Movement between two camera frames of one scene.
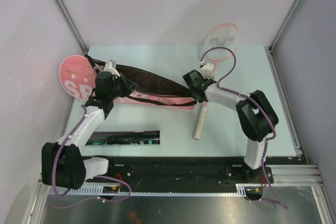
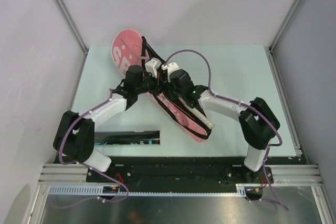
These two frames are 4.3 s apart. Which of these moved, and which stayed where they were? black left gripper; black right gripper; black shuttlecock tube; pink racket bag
Moved: pink racket bag; black left gripper; black right gripper
Stayed: black shuttlecock tube
